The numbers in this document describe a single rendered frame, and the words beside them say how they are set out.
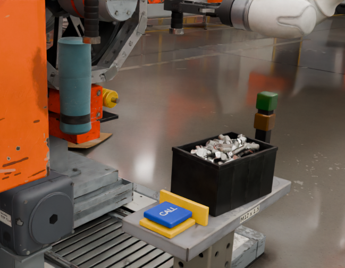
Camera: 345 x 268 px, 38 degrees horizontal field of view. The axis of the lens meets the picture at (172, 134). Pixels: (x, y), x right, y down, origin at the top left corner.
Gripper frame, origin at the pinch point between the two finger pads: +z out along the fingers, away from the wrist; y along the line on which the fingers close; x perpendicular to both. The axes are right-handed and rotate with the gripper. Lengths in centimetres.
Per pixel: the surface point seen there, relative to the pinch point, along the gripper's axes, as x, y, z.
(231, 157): -28, -31, -41
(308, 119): -83, 196, 35
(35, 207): -46, -53, -1
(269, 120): -23.2, -13.5, -40.2
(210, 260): -48, -40, -43
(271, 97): -17.4, -13.7, -40.1
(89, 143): -82, 54, 97
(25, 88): -12, -65, -16
